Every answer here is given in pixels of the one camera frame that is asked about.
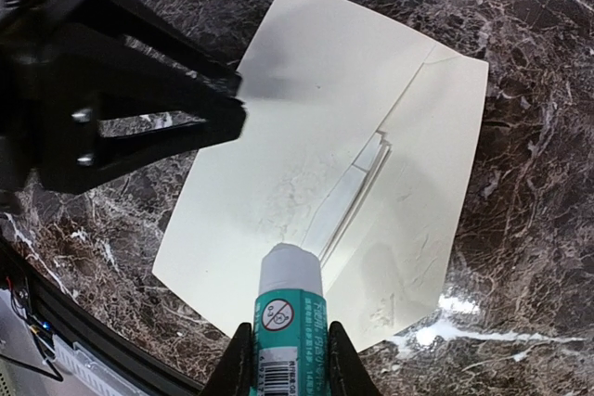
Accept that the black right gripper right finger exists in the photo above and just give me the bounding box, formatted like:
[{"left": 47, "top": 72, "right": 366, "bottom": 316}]
[{"left": 329, "top": 321, "right": 381, "bottom": 396}]

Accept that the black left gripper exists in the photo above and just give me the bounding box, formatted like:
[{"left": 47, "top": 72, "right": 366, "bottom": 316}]
[{"left": 1, "top": 0, "right": 247, "bottom": 195}]

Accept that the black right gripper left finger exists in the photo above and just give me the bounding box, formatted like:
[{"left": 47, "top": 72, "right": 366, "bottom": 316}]
[{"left": 200, "top": 323, "right": 253, "bottom": 396}]

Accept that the green white glue stick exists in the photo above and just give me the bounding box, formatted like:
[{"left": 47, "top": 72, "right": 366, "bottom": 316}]
[{"left": 250, "top": 243, "right": 330, "bottom": 396}]

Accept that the beige paper envelope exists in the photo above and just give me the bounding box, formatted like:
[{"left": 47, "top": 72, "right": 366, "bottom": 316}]
[{"left": 152, "top": 0, "right": 489, "bottom": 350}]

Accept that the black front table rail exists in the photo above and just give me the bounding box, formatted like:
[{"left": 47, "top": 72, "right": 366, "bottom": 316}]
[{"left": 1, "top": 240, "right": 203, "bottom": 395}]

